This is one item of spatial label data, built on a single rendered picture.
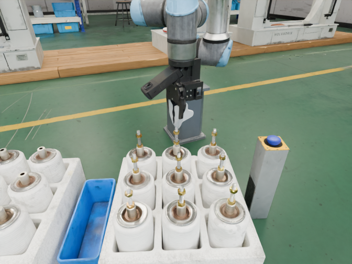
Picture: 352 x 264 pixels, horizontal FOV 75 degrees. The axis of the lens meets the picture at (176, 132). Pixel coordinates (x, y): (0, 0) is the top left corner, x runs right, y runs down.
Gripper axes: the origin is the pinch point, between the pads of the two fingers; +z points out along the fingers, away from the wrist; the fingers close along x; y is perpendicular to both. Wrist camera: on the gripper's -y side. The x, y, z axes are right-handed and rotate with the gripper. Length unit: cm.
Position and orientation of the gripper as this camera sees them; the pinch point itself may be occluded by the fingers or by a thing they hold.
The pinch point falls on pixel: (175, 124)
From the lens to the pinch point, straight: 70.9
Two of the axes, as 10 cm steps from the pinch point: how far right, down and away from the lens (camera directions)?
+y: 8.6, -2.7, 4.2
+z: 0.0, 8.4, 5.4
